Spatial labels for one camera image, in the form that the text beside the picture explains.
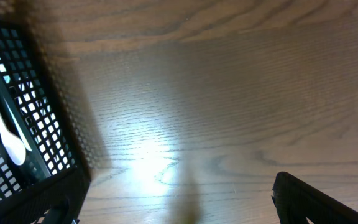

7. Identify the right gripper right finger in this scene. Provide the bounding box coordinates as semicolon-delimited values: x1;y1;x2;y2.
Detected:
272;172;358;224

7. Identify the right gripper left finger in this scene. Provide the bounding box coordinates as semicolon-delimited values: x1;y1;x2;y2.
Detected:
0;167;90;223

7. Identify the white plastic fork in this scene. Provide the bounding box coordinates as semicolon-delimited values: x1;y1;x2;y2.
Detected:
0;113;26;166

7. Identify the dark green plastic basket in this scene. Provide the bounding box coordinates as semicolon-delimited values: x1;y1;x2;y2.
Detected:
0;20;86;201

